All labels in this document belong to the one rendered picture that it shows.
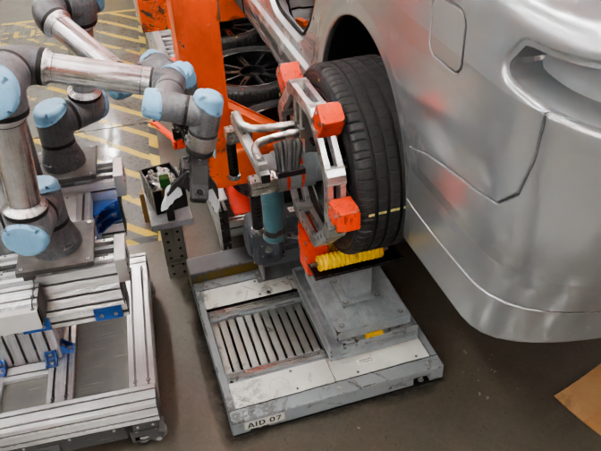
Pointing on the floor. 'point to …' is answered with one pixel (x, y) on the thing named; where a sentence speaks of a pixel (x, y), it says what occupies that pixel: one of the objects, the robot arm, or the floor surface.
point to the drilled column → (174, 251)
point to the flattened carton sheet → (585, 398)
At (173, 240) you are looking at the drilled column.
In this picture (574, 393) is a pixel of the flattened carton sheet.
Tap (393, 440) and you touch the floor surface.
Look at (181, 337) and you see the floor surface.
